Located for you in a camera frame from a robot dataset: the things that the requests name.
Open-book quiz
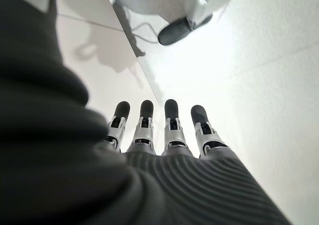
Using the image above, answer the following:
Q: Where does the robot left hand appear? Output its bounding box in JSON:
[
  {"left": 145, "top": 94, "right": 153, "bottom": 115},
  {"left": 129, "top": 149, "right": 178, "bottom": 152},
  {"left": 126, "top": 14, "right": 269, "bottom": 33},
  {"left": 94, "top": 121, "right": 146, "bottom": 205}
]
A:
[{"left": 0, "top": 0, "right": 294, "bottom": 225}]

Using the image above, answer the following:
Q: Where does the white glossy cabinet front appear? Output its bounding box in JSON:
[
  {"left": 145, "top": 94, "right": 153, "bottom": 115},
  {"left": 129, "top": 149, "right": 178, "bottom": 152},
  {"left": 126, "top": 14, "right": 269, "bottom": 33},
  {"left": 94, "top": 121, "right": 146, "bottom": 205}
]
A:
[{"left": 51, "top": 0, "right": 165, "bottom": 153}]

